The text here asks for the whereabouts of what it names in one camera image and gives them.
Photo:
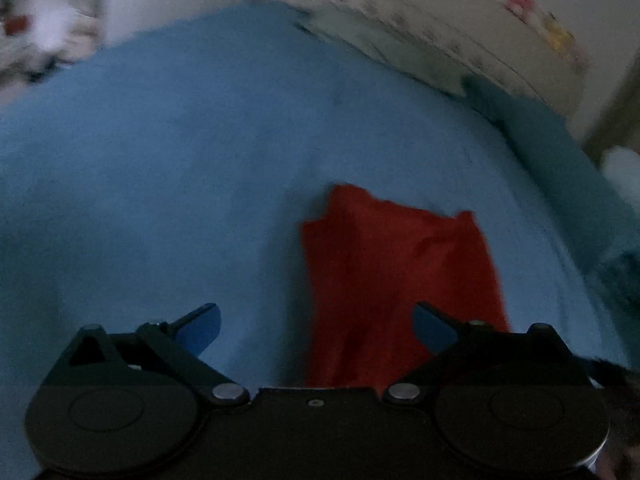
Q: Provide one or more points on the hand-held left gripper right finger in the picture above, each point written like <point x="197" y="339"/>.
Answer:
<point x="431" y="331"/>

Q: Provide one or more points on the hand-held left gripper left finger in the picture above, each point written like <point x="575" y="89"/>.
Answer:
<point x="202" y="329"/>

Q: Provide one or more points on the red knit sweater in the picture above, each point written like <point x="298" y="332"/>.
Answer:
<point x="395" y="285"/>

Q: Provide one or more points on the blue bed sheet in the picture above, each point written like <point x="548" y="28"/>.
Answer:
<point x="175" y="185"/>

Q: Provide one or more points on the folded teal duvet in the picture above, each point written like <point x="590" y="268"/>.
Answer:
<point x="555" y="180"/>

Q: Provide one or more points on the light blue bundled duvet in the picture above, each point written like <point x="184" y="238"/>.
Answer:
<point x="624" y="167"/>

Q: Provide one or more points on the grey-green pillow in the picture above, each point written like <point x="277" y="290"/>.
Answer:
<point x="380" y="45"/>

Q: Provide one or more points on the patterned white pillow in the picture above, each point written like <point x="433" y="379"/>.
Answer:
<point x="450" y="20"/>

